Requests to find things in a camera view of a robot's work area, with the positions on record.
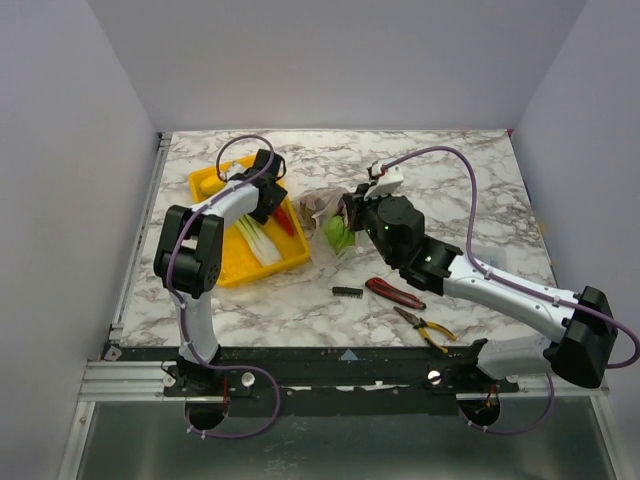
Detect purple eggplant toy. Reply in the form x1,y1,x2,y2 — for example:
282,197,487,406
299,195,327,224

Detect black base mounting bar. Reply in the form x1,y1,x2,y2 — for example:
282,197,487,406
102,344,526,417

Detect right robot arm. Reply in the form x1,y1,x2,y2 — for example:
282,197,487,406
343,184,618,392

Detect white celery toy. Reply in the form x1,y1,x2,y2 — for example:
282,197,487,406
235,215,283,267

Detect green cabbage toy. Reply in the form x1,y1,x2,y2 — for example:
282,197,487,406
323,215,355,253

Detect yellow handled pliers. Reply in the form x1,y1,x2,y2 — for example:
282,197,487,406
393,307,457,355

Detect yellow lemon toy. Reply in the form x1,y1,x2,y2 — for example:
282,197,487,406
199,176,225,197

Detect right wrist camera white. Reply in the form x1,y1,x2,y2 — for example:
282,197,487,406
364,162,404,200

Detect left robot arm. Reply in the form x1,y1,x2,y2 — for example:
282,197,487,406
153,149,287,395

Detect clear zip top bag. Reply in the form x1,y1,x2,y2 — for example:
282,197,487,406
295,187,364,269

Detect clear small plastic box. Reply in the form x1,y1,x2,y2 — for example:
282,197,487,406
472,245,508,271

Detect red black utility knife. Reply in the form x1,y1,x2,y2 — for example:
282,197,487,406
365,277,427,310

